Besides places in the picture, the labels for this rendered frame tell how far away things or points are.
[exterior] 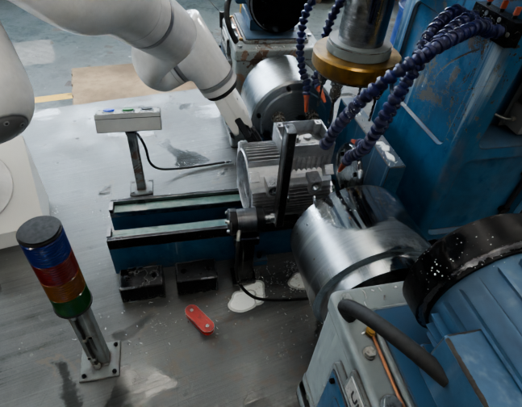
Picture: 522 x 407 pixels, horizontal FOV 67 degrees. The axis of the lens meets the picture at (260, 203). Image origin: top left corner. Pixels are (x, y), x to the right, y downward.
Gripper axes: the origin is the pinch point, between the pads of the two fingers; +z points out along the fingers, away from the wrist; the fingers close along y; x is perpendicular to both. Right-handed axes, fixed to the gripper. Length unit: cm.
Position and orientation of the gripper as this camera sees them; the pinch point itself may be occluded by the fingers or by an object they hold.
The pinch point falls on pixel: (252, 136)
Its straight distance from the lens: 97.8
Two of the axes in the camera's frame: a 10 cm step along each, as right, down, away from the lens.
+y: 2.1, 6.8, -7.0
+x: 8.8, -4.5, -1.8
